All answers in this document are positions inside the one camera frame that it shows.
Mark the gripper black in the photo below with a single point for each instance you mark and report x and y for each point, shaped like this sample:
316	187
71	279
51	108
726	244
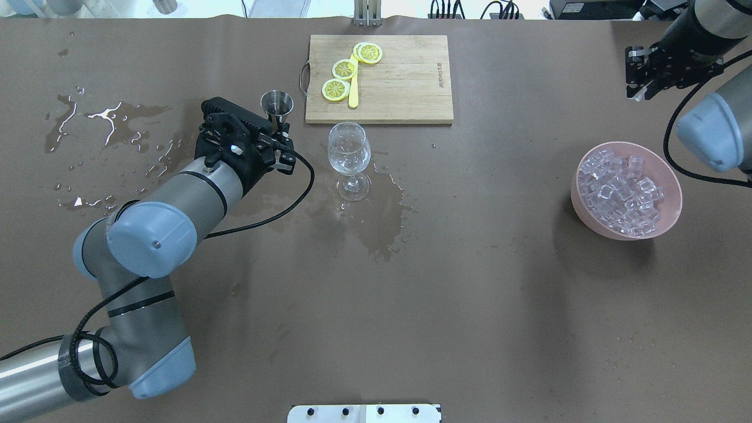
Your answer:
254	168
683	59

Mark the steel jigger cup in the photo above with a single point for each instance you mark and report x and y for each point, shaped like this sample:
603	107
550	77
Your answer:
277	105

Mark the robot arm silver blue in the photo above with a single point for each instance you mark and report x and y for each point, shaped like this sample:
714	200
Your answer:
717	129
136	337

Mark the clear wine glass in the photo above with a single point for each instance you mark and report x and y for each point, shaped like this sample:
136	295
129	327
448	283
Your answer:
349	154

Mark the pink bowl of ice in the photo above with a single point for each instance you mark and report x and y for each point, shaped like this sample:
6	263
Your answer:
624	191

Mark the lemon slice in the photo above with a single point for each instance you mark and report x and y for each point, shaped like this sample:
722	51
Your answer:
368	52
345	69
335	89

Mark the yellow plastic knife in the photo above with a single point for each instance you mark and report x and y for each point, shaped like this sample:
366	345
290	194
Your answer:
353	99

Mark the lemon slice middle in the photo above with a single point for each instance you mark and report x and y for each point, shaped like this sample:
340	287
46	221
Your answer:
345	69

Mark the bamboo cutting board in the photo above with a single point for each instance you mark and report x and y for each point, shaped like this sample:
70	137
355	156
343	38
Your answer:
410	85

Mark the aluminium frame post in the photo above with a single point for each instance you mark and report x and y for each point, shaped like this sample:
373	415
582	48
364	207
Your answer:
367	13

